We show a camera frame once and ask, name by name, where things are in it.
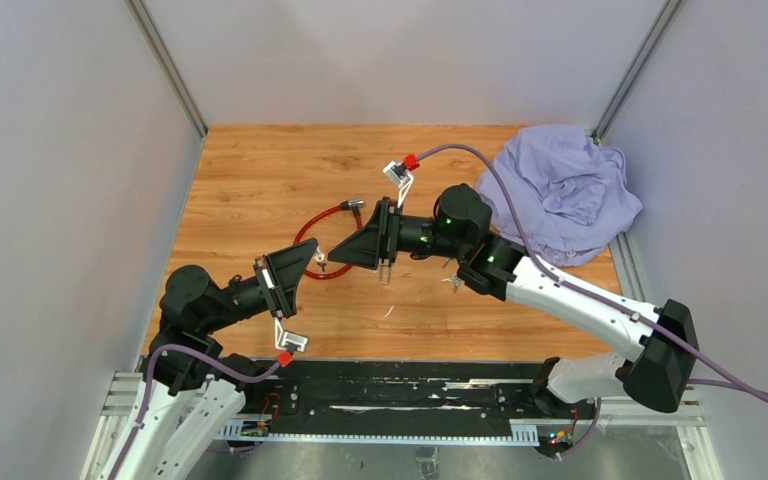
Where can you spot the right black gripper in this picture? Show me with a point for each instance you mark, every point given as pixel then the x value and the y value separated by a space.
pixel 376 241

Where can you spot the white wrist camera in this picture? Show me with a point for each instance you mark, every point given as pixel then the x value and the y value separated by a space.
pixel 401 177
pixel 289 341

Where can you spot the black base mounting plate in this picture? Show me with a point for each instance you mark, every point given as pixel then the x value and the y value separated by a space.
pixel 402 399

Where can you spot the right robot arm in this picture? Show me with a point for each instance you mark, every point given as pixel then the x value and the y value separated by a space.
pixel 649 361

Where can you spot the red cable lock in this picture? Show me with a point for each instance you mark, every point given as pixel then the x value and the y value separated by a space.
pixel 352 205

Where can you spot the silver key pair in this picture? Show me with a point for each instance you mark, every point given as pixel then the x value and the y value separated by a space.
pixel 455 281

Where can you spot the brass padlock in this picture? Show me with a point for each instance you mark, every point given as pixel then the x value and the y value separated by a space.
pixel 385 274

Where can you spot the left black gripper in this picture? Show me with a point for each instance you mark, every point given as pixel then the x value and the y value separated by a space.
pixel 283 269

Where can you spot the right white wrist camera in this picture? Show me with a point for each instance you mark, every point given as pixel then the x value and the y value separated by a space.
pixel 401 177

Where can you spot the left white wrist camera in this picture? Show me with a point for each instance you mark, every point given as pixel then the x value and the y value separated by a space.
pixel 289 341

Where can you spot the lavender crumpled cloth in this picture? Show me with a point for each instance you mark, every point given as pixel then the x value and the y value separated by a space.
pixel 568 194

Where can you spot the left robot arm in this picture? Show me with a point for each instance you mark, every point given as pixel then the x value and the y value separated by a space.
pixel 188 391

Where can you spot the small silver key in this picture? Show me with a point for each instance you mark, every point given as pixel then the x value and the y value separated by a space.
pixel 320 259

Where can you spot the aluminium frame rail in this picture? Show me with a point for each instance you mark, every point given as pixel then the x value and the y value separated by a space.
pixel 614 412

